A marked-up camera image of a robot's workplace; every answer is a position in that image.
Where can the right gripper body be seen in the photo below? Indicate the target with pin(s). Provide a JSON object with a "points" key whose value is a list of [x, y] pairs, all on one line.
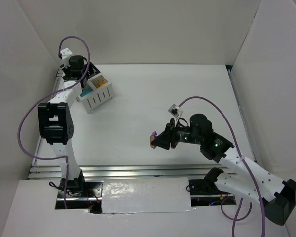
{"points": [[172, 136]]}

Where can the yellow rounded lego brick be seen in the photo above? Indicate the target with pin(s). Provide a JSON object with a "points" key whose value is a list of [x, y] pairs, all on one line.
{"points": [[100, 84]]}

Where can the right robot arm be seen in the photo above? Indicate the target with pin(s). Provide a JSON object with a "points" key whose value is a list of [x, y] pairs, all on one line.
{"points": [[277, 196]]}

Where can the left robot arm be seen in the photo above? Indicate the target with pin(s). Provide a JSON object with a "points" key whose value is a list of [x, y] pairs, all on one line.
{"points": [[57, 128]]}

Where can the white foam board front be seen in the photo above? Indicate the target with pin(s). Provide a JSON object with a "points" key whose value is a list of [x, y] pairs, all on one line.
{"points": [[148, 195]]}

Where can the white slotted container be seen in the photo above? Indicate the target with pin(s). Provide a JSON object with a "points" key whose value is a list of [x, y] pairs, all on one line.
{"points": [[99, 95]]}

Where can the black slotted container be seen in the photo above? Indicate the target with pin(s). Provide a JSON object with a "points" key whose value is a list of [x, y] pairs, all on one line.
{"points": [[92, 70]]}

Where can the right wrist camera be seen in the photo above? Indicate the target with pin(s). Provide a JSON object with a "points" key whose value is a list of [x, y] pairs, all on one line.
{"points": [[175, 111]]}

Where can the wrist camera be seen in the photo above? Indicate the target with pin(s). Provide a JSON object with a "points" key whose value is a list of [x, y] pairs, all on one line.
{"points": [[64, 56], [175, 111]]}

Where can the aluminium rail right side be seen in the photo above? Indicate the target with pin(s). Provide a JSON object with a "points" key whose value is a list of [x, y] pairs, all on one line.
{"points": [[242, 113]]}

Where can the aluminium table rail front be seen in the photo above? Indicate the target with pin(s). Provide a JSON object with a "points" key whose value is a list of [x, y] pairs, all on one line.
{"points": [[145, 171]]}

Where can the aluminium rail left side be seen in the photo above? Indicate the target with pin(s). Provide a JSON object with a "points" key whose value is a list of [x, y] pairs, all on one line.
{"points": [[44, 111]]}

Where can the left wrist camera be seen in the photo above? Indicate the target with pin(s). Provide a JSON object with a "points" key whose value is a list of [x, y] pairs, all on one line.
{"points": [[64, 56]]}

